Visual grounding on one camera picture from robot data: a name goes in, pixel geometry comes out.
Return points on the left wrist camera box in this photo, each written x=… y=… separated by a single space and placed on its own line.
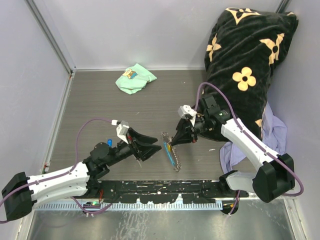
x=122 y=128

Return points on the aluminium corner post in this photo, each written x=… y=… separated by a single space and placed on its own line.
x=47 y=24

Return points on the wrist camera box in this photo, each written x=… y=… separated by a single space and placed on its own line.
x=187 y=113
x=122 y=128

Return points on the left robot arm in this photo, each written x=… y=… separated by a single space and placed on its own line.
x=23 y=193

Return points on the blue handled key ring organizer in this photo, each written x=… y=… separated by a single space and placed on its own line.
x=173 y=155

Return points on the key with blue tag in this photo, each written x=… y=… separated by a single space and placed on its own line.
x=109 y=142

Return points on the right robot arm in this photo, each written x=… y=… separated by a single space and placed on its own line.
x=273 y=176

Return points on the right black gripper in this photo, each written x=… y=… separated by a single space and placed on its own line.
x=185 y=130

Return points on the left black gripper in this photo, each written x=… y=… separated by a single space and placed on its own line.
x=145 y=150

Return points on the mint green cloth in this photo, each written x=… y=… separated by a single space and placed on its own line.
x=134 y=79

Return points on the lavender cloth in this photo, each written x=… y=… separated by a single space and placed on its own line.
x=274 y=133

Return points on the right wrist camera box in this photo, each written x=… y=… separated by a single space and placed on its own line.
x=187 y=113

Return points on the black floral blanket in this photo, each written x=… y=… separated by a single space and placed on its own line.
x=244 y=48

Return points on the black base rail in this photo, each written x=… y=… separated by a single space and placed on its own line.
x=158 y=191

